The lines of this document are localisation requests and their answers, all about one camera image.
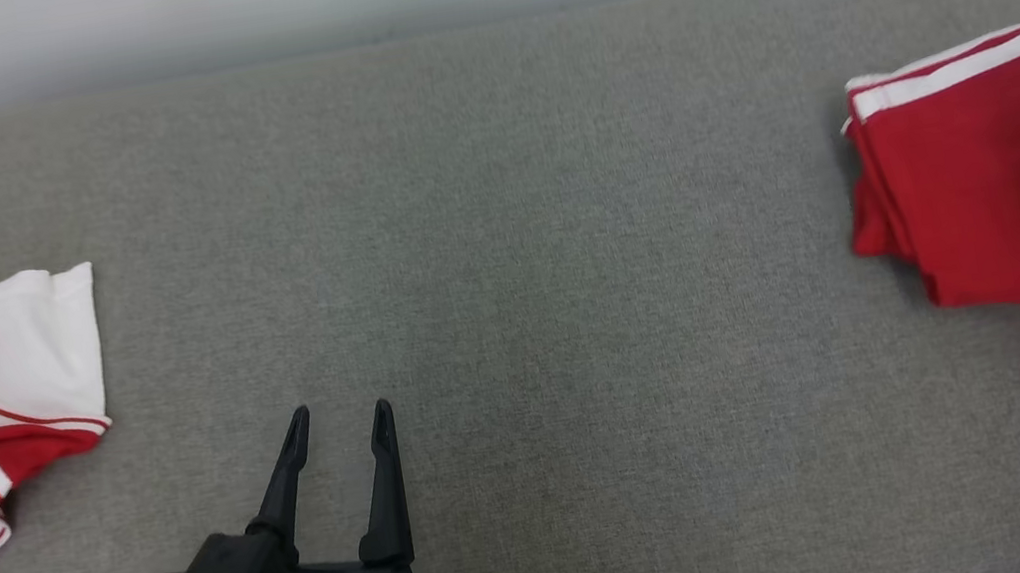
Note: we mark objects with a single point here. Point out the grey fabric sofa cushion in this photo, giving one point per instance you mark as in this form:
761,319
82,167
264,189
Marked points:
511,226

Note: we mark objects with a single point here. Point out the red shorts white waistband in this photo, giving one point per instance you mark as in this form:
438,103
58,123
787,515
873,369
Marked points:
1009,171

